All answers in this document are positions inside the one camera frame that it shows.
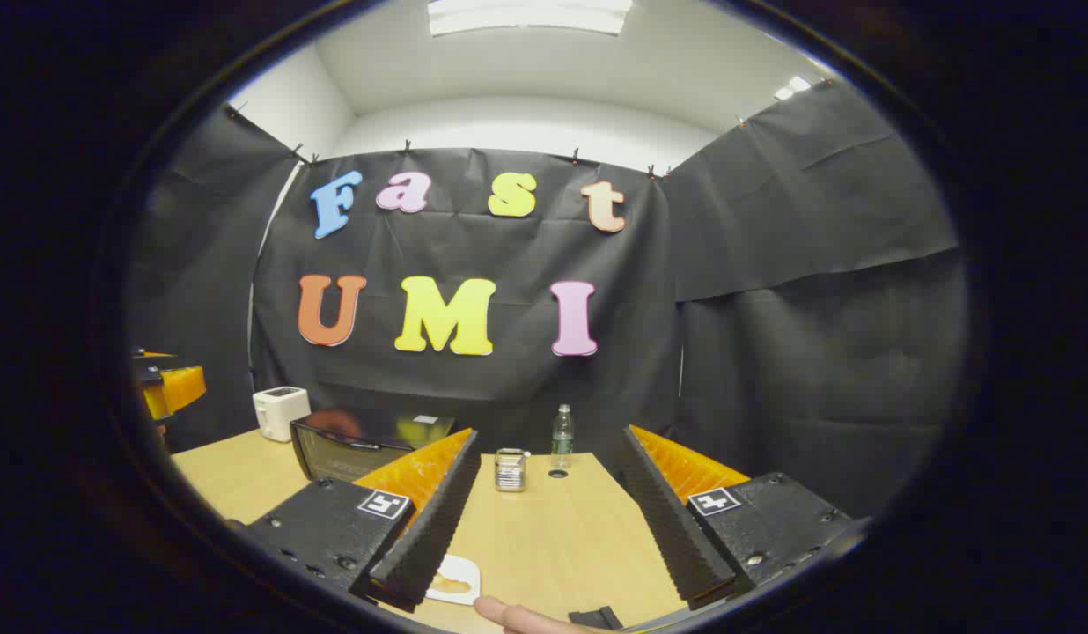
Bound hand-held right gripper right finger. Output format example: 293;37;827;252
619;424;862;610

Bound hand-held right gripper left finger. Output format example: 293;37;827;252
245;429;482;615

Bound black electric oven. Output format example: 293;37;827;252
289;407;457;483

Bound white plate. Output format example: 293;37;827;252
425;553;482;607

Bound glass jar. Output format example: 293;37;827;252
494;447;529;492

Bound white toaster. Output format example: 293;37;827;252
252;386;312;443

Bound small black plastic part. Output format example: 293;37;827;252
569;605;624;631

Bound clear plastic bottle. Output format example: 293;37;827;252
550;403;576;470

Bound large ceiling light panel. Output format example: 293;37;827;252
428;0;633;36

